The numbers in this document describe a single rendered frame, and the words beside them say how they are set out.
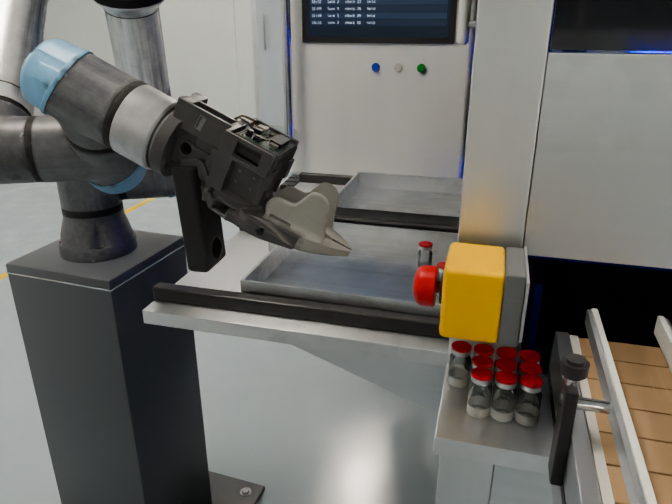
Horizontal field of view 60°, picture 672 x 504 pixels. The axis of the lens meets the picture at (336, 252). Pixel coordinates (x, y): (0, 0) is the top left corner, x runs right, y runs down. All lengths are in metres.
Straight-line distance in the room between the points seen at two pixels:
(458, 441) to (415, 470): 1.27
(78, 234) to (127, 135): 0.66
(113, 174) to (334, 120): 1.03
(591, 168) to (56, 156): 0.55
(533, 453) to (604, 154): 0.28
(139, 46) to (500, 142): 0.66
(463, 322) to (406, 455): 1.36
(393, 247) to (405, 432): 1.08
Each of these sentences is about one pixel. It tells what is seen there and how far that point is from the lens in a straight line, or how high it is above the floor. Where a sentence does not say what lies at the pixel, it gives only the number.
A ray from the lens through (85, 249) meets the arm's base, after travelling 1.24.
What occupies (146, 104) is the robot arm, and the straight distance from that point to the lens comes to 0.60.
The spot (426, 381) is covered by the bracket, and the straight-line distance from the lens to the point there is 0.82.
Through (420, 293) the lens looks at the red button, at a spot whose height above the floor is 1.00.
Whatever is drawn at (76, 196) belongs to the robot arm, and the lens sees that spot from 1.22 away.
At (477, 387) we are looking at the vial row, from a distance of 0.58.
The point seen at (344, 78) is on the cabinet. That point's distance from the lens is 1.65.
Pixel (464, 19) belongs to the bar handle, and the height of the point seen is 1.23.
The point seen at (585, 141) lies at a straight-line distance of 0.59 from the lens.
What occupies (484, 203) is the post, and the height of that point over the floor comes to 1.07.
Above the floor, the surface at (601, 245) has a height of 1.03.
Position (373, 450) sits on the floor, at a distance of 1.90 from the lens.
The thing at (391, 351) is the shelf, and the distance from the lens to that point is 0.71.
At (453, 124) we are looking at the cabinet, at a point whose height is 0.97.
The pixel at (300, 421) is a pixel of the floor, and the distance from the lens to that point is 2.00.
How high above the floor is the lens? 1.24
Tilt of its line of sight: 22 degrees down
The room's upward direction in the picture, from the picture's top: straight up
